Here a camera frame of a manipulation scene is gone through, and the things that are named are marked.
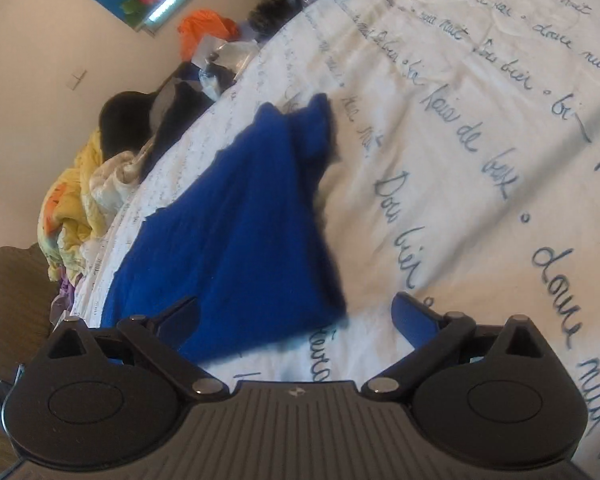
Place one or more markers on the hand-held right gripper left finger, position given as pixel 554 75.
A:
pixel 177 317

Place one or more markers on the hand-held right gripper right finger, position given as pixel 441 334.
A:
pixel 414 317

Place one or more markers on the blue beaded knit sweater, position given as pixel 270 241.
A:
pixel 240 220

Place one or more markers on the dark grey clothes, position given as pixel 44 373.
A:
pixel 180 105

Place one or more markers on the yellow patterned quilt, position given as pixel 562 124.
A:
pixel 67 210

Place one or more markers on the cream quilted blanket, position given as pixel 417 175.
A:
pixel 112 172

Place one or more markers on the white script-printed bedsheet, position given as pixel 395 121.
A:
pixel 455 160

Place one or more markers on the black cloth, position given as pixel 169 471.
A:
pixel 122 120

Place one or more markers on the white plastic bag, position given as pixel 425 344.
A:
pixel 230 57

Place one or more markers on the orange plastic bag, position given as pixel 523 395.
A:
pixel 205 30

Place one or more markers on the black furry earmuffs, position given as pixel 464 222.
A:
pixel 275 12

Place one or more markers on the wall switch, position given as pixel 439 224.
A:
pixel 77 80

